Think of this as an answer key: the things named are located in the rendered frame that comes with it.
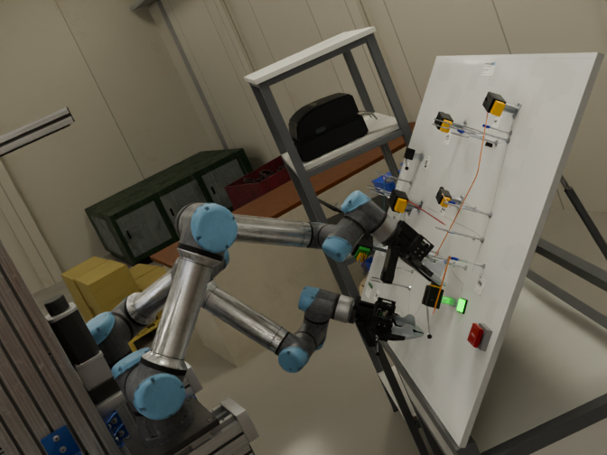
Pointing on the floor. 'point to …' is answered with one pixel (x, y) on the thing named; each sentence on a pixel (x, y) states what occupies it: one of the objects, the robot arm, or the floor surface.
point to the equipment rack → (397, 395)
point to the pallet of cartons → (109, 287)
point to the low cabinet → (163, 203)
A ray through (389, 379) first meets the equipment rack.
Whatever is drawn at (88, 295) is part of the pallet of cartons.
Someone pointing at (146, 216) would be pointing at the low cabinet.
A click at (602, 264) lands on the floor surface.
